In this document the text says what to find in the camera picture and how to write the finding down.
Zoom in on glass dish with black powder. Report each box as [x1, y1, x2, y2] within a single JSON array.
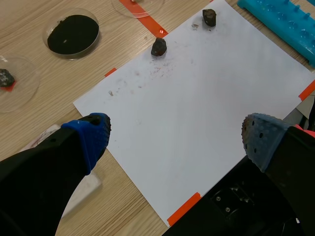
[[42, 7, 100, 60]]

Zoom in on toy brick block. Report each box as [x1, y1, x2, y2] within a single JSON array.
[[294, 124, 315, 138]]

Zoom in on white sheet of paper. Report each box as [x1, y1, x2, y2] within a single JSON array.
[[73, 0, 315, 227]]

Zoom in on small dark speckled stone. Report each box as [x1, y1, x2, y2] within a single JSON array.
[[0, 68, 16, 87]]

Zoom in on small dark rounded stone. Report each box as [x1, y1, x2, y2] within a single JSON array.
[[151, 37, 167, 57]]

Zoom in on turquoise rack with round holes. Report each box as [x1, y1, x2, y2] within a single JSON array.
[[236, 0, 315, 69]]

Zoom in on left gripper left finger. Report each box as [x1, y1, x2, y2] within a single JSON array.
[[0, 113, 112, 236]]

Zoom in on clear glass dish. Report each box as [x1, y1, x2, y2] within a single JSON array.
[[111, 0, 165, 18], [0, 56, 41, 114]]

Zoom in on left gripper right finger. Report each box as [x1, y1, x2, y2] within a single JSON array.
[[242, 113, 315, 236]]

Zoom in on small dark blocky stone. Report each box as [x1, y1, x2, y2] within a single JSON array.
[[202, 8, 217, 28]]

